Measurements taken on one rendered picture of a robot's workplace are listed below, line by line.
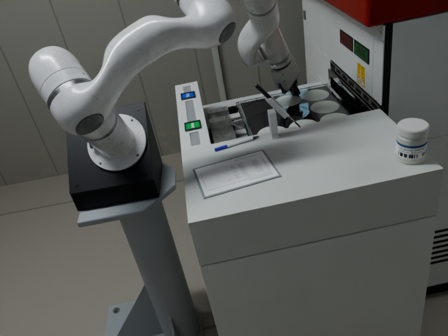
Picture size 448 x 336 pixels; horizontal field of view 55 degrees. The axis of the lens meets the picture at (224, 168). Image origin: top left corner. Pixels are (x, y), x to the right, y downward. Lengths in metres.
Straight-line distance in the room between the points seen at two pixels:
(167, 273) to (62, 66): 0.90
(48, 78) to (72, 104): 0.09
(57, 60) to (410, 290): 1.14
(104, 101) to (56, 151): 2.36
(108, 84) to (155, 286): 0.91
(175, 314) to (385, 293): 0.85
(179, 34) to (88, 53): 1.98
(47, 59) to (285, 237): 0.71
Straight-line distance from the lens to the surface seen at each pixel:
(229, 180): 1.13
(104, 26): 2.94
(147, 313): 1.95
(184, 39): 1.07
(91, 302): 2.34
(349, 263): 1.23
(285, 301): 1.27
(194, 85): 1.77
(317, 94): 1.68
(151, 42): 1.05
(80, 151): 1.45
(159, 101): 3.07
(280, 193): 1.06
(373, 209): 1.13
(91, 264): 2.54
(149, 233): 1.52
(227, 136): 1.51
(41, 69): 1.09
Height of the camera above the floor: 1.61
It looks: 33 degrees down
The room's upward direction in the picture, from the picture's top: 11 degrees counter-clockwise
